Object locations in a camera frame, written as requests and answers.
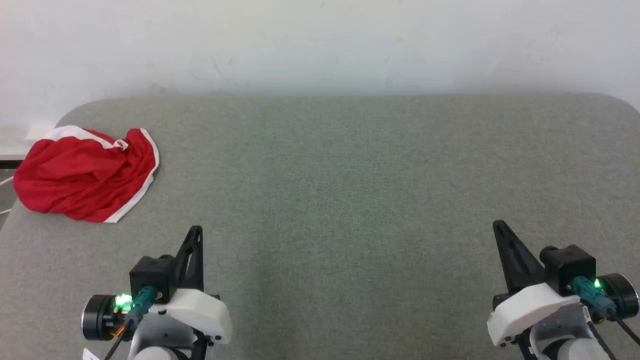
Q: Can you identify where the thin white cable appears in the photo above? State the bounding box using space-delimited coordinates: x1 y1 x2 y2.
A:
0 175 17 217

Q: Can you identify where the red garment with white trim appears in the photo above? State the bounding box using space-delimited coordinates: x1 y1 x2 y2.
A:
13 125 161 224

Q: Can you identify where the black cable with teal plug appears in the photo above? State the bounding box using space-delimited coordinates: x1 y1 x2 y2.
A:
102 286 160 360
569 276 640 347

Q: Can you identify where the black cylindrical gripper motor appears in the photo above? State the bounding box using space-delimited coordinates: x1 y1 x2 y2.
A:
81 294 126 342
597 273 640 322

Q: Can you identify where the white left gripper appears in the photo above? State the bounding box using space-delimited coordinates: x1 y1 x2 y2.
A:
149 225 234 346

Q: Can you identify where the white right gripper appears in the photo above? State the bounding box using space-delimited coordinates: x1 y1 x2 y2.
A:
487 219 581 348

